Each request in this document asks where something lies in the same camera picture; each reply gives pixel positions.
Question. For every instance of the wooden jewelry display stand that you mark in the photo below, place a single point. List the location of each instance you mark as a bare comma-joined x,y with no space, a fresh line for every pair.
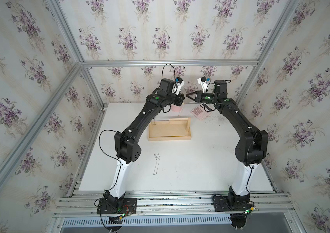
170,130

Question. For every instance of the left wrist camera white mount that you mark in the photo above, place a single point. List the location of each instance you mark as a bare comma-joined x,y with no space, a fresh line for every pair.
179,83

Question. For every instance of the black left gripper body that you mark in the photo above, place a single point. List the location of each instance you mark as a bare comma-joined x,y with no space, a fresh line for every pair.
176,100

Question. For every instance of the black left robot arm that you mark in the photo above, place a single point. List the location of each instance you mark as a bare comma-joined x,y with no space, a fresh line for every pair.
126,143

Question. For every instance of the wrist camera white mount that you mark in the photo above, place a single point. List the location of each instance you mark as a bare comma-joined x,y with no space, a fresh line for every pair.
204,82
179,83

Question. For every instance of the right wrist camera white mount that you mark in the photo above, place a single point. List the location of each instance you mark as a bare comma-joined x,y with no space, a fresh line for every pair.
204,82

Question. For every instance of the aluminium mounting rail frame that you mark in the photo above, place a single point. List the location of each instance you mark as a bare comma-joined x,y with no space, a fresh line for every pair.
166,208

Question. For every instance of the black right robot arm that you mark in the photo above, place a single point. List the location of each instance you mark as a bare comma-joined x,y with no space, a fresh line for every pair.
251,148

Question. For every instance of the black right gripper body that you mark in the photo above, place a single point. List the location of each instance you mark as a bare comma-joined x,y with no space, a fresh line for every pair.
207,97

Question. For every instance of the pink pen holder cup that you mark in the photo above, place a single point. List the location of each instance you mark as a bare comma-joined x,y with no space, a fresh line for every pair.
176,109

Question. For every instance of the pink calculator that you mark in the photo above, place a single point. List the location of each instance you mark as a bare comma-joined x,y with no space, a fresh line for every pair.
200,113

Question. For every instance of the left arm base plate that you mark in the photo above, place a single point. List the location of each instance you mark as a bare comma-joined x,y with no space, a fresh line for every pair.
120,206

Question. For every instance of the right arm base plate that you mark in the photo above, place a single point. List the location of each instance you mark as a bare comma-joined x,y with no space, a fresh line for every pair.
233,203

